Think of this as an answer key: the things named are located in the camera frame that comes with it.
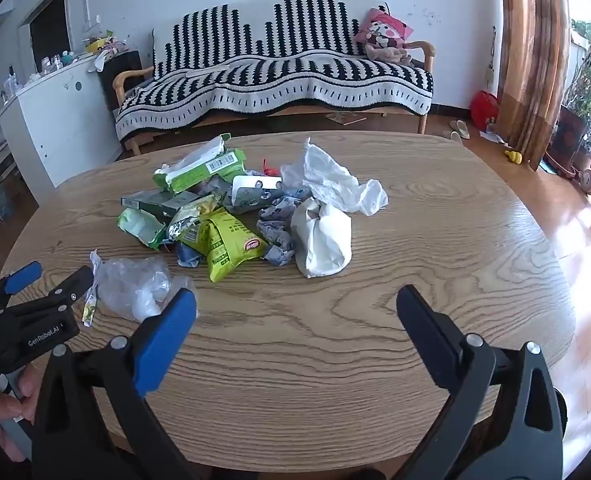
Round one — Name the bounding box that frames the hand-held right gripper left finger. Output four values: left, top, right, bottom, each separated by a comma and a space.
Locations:
32, 289, 198, 480

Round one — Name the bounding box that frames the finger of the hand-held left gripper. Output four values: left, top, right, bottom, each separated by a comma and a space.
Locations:
0, 265, 96, 322
0, 261, 44, 312

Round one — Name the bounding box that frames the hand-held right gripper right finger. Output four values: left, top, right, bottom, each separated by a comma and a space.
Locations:
395, 284, 569, 480

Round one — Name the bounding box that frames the blue-grey printed paper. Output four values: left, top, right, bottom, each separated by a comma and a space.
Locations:
256, 196, 302, 267

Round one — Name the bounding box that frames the person's left hand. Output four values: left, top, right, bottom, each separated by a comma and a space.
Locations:
0, 364, 42, 464

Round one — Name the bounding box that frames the small white green sachet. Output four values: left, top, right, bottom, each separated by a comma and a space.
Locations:
82, 287, 99, 328

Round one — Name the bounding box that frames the clear plastic bag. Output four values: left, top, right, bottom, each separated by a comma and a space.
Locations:
89, 250, 198, 323

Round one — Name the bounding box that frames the blue crumpled wrapper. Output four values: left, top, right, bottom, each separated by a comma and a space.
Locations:
175, 241, 206, 268

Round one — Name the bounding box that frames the light green crumpled packet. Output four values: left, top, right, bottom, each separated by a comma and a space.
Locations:
116, 207, 168, 251

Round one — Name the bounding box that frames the yellow-green snack bag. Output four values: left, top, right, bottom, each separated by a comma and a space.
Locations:
179, 210, 268, 283

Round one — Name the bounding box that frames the silver foil snack bag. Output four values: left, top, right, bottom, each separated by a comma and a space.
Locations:
168, 194, 226, 243

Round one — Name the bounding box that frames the dark green carton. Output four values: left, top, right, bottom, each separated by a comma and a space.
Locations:
120, 190, 201, 222

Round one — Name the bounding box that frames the white paper bag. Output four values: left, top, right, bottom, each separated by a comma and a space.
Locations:
290, 197, 353, 279

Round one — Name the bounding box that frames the white cabinet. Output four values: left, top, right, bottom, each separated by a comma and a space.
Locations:
0, 54, 124, 188

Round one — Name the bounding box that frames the silver white blister packet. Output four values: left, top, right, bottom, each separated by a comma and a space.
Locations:
222, 175, 284, 213

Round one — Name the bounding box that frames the green wet wipe packet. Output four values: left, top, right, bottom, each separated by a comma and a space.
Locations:
152, 133, 248, 196

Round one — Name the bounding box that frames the white plastic bag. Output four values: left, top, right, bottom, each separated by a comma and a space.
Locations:
280, 137, 390, 217

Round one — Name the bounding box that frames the clutter of bottles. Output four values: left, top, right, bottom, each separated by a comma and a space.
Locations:
1, 50, 87, 103

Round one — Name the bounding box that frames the black side cabinet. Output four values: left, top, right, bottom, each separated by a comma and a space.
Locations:
97, 50, 144, 112

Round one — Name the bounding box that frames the red bucket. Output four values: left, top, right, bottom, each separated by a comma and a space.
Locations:
470, 90, 500, 132

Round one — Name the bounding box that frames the pile of yellow white items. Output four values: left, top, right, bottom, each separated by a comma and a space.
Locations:
82, 30, 128, 72

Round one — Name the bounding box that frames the brown plush toy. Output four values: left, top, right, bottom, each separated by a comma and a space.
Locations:
365, 40, 416, 67

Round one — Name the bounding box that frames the grey striped sofa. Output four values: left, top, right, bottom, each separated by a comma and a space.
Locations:
114, 0, 434, 142

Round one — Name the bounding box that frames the potted green plant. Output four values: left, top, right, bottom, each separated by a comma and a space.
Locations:
550, 19, 591, 171

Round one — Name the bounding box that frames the brown striped curtain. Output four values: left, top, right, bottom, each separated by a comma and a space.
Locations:
496, 0, 572, 171

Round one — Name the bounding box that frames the wooden frame sofa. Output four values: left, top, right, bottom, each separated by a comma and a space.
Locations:
112, 40, 436, 157

